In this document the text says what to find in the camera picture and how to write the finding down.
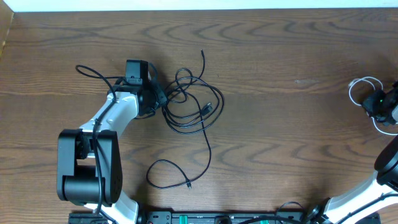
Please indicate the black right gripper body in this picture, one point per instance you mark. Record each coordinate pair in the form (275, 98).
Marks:
(372, 104)

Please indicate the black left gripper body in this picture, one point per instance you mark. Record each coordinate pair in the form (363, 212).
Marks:
(156, 97)

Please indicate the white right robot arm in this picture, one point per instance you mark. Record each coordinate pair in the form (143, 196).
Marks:
(380, 190)

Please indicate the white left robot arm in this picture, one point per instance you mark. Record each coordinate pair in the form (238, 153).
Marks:
(89, 171)

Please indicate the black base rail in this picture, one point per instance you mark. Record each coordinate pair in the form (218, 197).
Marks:
(170, 217)

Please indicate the cardboard box wall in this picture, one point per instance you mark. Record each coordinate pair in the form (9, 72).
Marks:
(6, 18)

